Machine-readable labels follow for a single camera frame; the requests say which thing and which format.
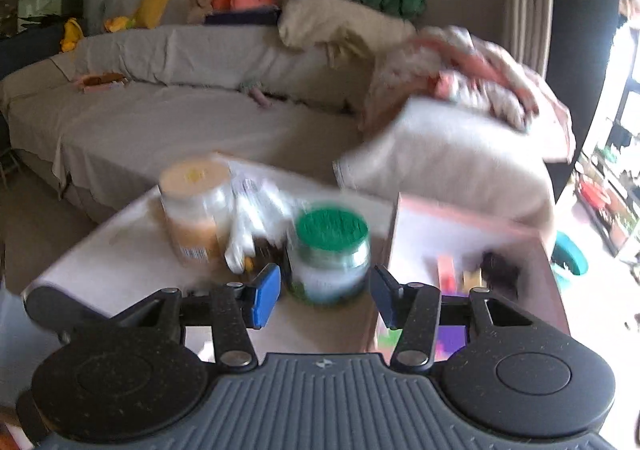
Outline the black fuzzy soft object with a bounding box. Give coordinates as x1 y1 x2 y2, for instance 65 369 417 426
480 251 521 301

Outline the pink cardboard box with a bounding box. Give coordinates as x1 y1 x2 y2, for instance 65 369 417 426
369 193 570 334

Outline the green lid glass jar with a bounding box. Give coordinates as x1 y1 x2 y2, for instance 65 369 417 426
286 202 371 306

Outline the white plastic packet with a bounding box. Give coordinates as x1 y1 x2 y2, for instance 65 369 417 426
224 174 299 275

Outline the beige lid plastic jar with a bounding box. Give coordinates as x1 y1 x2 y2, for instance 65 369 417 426
158 157 232 267

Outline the teal plastic basin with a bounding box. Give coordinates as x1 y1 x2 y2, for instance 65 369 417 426
551 231 589 290

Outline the red plastic basin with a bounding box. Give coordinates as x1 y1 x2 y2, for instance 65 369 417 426
578 178 611 211

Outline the beige covered sofa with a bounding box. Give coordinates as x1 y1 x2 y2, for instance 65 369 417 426
1 26 554 233

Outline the metal plant shelf rack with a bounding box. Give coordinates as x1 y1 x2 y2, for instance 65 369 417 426
574 86 639 264

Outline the pink floral blanket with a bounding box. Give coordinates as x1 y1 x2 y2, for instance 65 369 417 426
360 27 576 163

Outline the beige pillow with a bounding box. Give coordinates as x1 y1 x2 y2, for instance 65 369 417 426
278 0 416 67

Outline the brown plush animal toy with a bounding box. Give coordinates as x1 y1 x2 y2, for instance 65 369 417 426
186 0 214 25

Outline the yellow plush toy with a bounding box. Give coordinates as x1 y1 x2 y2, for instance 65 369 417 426
103 0 169 33

